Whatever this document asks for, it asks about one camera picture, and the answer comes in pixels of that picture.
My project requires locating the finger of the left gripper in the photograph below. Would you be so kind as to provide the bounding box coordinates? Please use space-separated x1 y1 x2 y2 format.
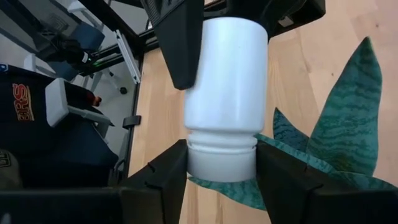
153 0 205 91

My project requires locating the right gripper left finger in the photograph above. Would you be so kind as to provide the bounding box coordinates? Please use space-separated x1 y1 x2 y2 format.
0 138 189 224

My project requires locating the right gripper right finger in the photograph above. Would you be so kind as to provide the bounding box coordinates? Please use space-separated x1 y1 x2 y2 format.
254 141 398 224

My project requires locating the white pill bottle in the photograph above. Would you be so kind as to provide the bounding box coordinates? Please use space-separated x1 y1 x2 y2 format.
183 17 269 184

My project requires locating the silver aluminium strip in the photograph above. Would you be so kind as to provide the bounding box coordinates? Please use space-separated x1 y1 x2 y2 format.
114 29 142 85

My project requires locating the black clamp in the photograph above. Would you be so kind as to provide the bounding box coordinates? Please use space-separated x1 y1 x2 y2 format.
122 114 142 130

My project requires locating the blue office chair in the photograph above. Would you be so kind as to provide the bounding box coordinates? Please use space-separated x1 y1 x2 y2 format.
23 0 106 83

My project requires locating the green snake plant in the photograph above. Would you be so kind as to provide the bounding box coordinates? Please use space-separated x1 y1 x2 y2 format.
188 36 398 212

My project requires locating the black fabric with orange logo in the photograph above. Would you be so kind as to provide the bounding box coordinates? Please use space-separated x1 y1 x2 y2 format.
0 63 119 189

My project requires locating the grey chair armrest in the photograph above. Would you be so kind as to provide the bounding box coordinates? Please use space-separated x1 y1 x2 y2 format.
45 77 114 128

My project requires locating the black cylinder with white ring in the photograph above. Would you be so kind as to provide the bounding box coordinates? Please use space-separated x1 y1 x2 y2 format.
46 34 94 74

